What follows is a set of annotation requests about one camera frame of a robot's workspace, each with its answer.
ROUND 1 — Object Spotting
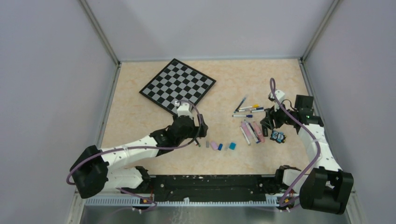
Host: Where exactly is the purple pen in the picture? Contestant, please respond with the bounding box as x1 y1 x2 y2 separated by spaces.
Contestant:
249 123 261 143

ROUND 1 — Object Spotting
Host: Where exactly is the navy cap marker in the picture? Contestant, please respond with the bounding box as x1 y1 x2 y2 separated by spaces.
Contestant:
234 107 264 113

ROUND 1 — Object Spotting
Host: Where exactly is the black grey chessboard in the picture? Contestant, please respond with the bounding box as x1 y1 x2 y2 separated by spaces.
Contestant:
139 58 216 115

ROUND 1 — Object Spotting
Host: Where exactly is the light blue highlighter cap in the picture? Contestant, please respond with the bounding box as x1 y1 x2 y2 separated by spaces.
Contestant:
228 142 236 150

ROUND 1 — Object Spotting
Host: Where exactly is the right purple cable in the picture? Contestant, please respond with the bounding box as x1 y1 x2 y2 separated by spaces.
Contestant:
269 77 322 212

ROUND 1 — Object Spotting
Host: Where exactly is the blue cap thin marker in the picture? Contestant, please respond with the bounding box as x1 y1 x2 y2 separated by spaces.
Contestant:
232 114 253 118

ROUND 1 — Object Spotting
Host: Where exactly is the grey white marker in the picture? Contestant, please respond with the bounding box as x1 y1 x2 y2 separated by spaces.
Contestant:
240 126 251 146

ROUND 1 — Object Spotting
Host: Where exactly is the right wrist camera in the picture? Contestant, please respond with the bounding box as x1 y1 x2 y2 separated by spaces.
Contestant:
268 90 285 112

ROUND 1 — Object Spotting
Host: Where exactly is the black highlighter blue cap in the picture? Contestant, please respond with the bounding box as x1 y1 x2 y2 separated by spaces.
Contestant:
260 120 269 137

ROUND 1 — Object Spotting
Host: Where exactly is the purple highlighter cap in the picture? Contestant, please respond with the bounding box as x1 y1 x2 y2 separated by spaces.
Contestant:
210 141 218 150

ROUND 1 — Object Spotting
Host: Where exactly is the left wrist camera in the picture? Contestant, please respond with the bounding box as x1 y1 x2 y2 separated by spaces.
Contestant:
174 100 193 119

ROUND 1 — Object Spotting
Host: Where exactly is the owl eraser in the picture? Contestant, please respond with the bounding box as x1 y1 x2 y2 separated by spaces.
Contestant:
270 130 286 144

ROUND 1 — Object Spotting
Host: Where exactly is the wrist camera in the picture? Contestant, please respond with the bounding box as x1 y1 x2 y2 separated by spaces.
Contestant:
174 100 193 119
268 90 285 112

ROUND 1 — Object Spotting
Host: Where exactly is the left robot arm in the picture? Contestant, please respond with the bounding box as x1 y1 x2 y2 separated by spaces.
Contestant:
67 114 208 199

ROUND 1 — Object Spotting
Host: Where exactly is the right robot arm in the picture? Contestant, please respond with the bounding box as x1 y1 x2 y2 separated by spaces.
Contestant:
261 91 354 215

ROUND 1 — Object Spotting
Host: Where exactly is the pink highlighter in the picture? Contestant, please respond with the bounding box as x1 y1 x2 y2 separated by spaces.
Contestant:
253 121 265 143

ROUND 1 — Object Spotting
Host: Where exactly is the yellow cap marker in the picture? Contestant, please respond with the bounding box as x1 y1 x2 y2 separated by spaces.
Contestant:
238 105 260 111

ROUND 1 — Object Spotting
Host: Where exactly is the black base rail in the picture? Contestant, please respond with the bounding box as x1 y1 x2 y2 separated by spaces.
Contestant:
123 175 287 203

